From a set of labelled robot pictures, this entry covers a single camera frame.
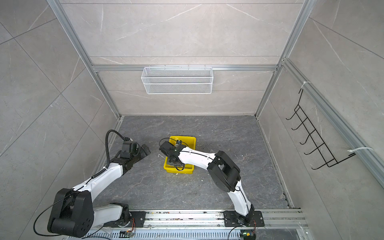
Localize yellow plastic bin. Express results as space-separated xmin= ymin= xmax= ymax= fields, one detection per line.
xmin=159 ymin=136 xmax=197 ymax=174

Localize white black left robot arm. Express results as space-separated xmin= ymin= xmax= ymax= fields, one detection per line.
xmin=47 ymin=141 xmax=151 ymax=238

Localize white wire mesh basket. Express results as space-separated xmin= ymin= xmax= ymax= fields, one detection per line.
xmin=141 ymin=67 xmax=214 ymax=95

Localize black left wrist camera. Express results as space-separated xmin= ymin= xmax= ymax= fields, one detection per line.
xmin=121 ymin=141 xmax=138 ymax=157

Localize black wire hook rack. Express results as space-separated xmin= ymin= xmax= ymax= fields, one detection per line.
xmin=286 ymin=89 xmax=356 ymax=170

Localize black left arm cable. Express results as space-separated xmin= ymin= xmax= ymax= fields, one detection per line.
xmin=32 ymin=129 xmax=133 ymax=238

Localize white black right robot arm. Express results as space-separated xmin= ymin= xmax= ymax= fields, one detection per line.
xmin=160 ymin=142 xmax=265 ymax=228

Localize aluminium frame post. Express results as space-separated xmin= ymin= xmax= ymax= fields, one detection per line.
xmin=254 ymin=0 xmax=318 ymax=118

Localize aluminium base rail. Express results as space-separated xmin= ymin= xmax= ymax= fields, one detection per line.
xmin=84 ymin=209 xmax=313 ymax=240

